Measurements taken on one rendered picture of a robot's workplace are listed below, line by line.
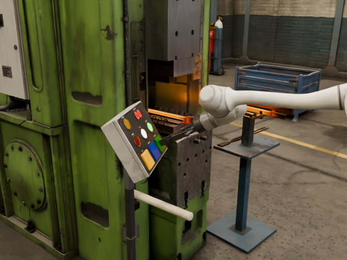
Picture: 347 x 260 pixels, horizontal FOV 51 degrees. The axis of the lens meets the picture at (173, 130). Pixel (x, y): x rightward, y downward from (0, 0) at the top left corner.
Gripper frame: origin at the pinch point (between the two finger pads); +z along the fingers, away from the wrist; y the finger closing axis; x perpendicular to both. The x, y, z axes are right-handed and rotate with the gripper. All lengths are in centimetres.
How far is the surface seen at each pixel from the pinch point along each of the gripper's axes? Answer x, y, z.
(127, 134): 14.4, -24.7, 4.2
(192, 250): -88, 47, 43
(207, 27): 39, 93, -30
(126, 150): 9.1, -27.0, 7.2
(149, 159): -0.4, -19.9, 3.5
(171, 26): 47, 33, -21
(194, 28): 41, 53, -28
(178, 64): 28.0, 39.2, -13.1
